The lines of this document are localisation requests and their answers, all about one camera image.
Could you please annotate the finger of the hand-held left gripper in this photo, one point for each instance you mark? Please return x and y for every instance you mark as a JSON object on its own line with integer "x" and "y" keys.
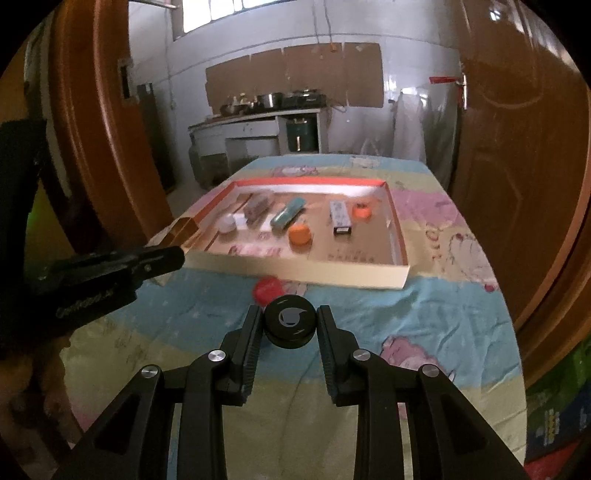
{"x": 138, "y": 265}

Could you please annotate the red paper strip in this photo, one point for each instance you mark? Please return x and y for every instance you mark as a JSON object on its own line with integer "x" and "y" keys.
{"x": 441, "y": 80}

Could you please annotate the dark appliance under counter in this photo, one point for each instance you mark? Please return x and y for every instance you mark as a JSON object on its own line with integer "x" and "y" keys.
{"x": 302, "y": 134}

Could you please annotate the green printed carton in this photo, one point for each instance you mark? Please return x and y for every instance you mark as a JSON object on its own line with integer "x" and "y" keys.
{"x": 558, "y": 415}

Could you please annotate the brown wooden door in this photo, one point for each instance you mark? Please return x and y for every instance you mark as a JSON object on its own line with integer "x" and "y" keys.
{"x": 517, "y": 138}

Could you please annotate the gold rectangular box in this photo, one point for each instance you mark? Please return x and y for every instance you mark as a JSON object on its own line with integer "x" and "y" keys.
{"x": 257, "y": 208}

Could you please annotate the person's left hand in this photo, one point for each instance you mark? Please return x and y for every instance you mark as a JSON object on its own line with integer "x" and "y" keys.
{"x": 39, "y": 401}

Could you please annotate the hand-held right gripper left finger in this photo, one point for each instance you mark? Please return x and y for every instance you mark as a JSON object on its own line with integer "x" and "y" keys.
{"x": 251, "y": 344}

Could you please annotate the red bottle cap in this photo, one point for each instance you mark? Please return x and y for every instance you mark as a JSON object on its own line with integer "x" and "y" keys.
{"x": 268, "y": 290}

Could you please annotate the brown wooden door frame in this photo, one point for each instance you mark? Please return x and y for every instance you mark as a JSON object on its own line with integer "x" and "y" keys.
{"x": 92, "y": 138}

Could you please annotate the cardboard wall sheets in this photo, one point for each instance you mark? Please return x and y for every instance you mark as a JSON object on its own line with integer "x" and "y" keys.
{"x": 300, "y": 69}

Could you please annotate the window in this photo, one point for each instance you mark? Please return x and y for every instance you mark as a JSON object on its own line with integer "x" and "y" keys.
{"x": 240, "y": 11}

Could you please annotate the steel cooking pot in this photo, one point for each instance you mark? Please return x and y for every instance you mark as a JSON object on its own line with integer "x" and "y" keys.
{"x": 270, "y": 99}

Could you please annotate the black bottle cap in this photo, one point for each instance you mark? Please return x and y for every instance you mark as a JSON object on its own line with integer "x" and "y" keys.
{"x": 290, "y": 323}

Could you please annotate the steel bowl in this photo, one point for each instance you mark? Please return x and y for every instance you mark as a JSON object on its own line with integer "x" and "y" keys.
{"x": 228, "y": 110}

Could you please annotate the white bottle cap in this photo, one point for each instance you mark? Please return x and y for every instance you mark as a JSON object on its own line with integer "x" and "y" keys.
{"x": 226, "y": 225}

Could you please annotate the teal rectangular box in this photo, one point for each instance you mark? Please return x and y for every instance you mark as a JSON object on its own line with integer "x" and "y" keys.
{"x": 287, "y": 213}

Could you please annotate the shallow cardboard tray box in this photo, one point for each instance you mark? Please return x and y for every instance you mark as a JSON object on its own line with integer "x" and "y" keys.
{"x": 323, "y": 273}

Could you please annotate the long black white box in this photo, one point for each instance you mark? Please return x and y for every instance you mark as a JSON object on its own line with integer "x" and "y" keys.
{"x": 340, "y": 217}

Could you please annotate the orange cap with black label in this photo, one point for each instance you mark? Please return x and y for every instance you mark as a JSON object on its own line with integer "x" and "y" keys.
{"x": 362, "y": 211}

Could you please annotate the white kitchen counter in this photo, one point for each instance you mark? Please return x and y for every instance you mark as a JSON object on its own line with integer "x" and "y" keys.
{"x": 251, "y": 129}

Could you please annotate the black gas stove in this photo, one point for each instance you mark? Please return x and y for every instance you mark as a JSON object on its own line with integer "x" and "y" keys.
{"x": 303, "y": 98}

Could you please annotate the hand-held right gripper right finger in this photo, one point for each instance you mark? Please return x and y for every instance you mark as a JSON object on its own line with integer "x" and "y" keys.
{"x": 325, "y": 346}

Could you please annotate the brown door jamb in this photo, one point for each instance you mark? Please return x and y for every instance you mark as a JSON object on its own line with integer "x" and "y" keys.
{"x": 558, "y": 314}

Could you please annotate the cartoon printed blanket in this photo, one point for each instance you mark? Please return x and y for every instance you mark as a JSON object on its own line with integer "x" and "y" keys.
{"x": 415, "y": 323}

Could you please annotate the hanging translucent plastic cover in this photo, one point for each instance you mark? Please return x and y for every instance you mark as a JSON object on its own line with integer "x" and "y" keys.
{"x": 411, "y": 129}

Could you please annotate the plain orange bottle cap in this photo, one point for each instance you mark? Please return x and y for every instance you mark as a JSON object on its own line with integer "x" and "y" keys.
{"x": 300, "y": 235}

